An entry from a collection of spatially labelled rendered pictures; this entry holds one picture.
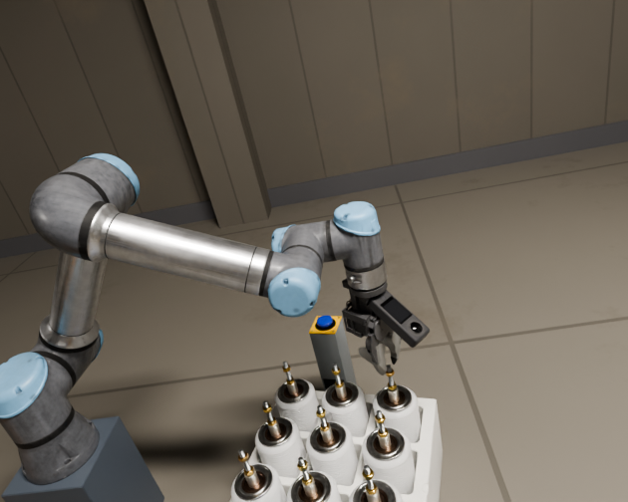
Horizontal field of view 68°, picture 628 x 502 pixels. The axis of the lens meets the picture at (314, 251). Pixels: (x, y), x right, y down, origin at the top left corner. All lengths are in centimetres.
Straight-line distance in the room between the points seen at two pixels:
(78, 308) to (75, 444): 28
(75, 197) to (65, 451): 56
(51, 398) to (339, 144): 213
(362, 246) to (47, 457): 75
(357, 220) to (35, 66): 260
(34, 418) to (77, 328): 18
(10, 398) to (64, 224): 40
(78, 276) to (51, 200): 23
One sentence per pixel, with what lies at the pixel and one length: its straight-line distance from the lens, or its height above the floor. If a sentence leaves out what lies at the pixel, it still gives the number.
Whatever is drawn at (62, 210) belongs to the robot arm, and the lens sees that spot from 79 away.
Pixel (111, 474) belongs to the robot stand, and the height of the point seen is 24.
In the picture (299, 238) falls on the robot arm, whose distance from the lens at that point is 79.
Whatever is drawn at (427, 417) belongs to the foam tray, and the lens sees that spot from 112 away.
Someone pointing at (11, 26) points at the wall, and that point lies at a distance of 320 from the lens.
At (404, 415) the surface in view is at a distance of 104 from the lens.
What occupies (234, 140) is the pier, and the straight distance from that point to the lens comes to 264.
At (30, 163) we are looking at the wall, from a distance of 337.
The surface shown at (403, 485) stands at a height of 18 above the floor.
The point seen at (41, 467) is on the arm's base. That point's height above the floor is 34.
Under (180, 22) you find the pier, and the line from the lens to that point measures 261.
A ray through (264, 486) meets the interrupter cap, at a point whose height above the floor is 25.
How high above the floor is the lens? 101
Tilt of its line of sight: 27 degrees down
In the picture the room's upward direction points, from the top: 13 degrees counter-clockwise
